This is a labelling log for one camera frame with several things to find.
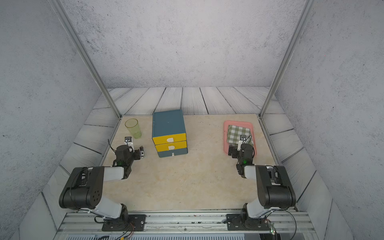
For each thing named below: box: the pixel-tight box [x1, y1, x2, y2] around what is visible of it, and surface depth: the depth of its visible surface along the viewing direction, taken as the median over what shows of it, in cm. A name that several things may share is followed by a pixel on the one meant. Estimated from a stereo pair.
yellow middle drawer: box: [155, 141, 188, 152], surface depth 90 cm
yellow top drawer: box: [152, 133, 187, 145], surface depth 84 cm
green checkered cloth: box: [227, 125, 254, 146], surface depth 110 cm
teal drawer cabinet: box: [152, 109, 188, 158], surface depth 89 cm
